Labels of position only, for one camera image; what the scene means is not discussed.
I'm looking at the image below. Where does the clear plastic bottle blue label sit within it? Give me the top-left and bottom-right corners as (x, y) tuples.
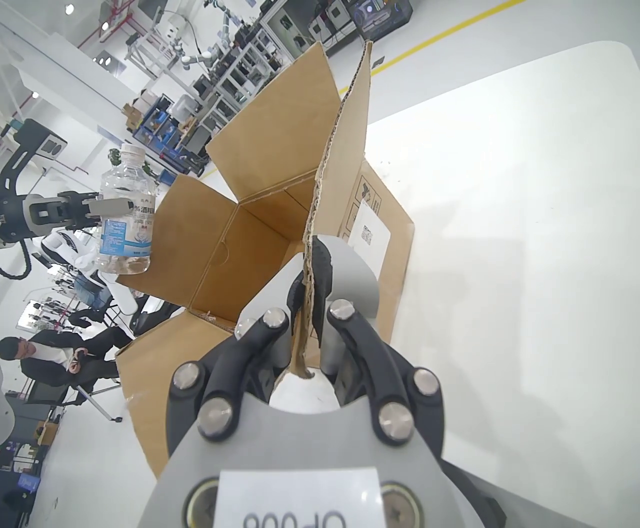
(95, 143), (157, 275)

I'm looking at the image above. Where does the grey metal shelving rack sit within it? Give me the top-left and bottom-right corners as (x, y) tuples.
(192, 10), (321, 132)

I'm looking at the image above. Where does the black cable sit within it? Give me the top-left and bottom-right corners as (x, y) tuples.
(0, 237), (35, 280)

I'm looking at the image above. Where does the storage rack with blue bins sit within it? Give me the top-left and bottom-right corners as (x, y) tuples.
(123, 90), (213, 177)

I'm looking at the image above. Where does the person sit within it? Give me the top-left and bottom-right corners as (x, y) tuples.
(0, 325), (132, 401)

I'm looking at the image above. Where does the large brown cardboard carton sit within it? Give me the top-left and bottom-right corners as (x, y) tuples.
(115, 40), (416, 481)

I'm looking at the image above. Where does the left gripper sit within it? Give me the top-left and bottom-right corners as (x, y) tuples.
(0, 191), (135, 247)

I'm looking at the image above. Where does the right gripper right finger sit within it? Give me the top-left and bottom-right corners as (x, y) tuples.
(306, 232), (447, 461)

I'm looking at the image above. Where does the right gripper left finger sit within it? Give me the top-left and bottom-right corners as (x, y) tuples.
(165, 252), (307, 452)

